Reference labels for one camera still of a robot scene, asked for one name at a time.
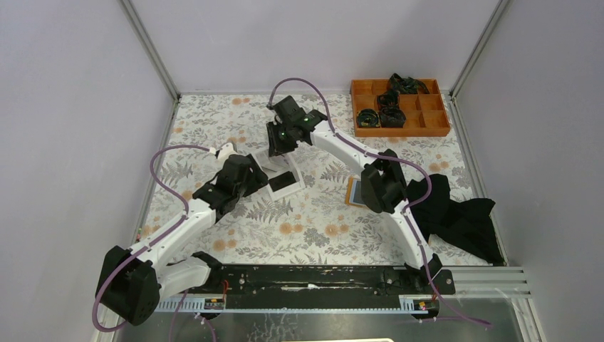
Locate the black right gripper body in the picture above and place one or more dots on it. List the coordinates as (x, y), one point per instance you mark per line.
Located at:
(288, 126)

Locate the black cloth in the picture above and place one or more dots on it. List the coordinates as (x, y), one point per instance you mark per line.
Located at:
(466, 225)

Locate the blue yellow rolled tie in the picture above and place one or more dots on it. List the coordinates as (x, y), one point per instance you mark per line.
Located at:
(368, 118)

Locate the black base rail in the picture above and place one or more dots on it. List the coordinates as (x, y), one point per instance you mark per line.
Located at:
(248, 286)

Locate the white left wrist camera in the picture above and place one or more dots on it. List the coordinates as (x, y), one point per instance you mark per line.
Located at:
(225, 151)

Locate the dark brown rolled tie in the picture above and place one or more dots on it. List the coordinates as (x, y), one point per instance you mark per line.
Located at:
(392, 117)

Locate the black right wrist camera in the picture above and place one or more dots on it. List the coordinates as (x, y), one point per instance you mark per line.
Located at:
(288, 111)

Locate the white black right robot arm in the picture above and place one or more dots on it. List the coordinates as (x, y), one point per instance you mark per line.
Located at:
(383, 186)

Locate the orange wooden divided tray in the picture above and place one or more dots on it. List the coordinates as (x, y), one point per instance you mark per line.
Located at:
(425, 111)

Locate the white card box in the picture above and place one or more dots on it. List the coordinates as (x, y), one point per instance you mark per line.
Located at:
(274, 166)

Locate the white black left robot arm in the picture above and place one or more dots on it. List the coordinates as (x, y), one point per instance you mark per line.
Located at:
(134, 280)

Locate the yellow leather card holder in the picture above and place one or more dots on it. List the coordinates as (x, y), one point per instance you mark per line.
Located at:
(353, 195)

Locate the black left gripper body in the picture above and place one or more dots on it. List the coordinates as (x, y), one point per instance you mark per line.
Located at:
(236, 193)

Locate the floral patterned table mat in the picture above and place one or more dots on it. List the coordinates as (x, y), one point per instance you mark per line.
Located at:
(311, 226)

